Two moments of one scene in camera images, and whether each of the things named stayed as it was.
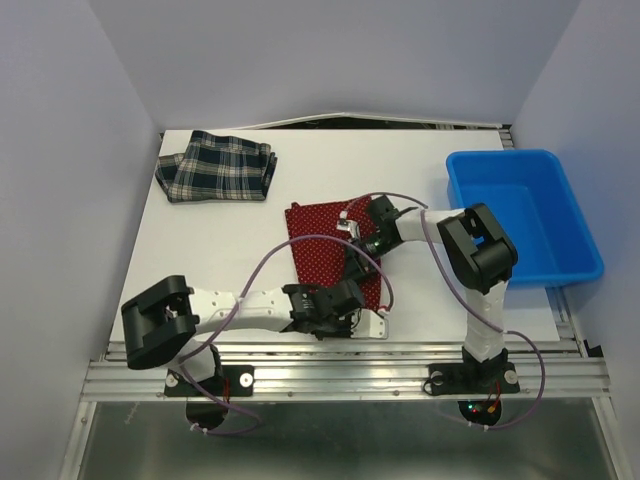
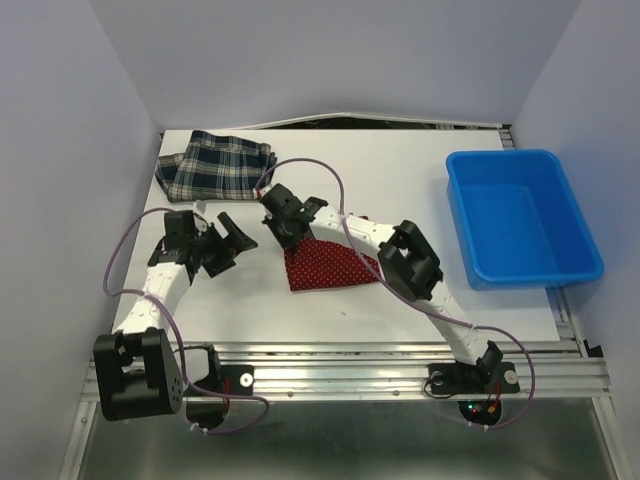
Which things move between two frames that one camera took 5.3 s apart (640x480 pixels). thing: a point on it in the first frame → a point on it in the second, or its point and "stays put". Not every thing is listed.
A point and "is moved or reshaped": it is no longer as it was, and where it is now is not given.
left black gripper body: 333,327 → 214,251
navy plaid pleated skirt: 217,167 stays put
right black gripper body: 375,244 → 277,227
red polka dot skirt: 319,263 is moved or reshaped
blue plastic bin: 531,197 stays put
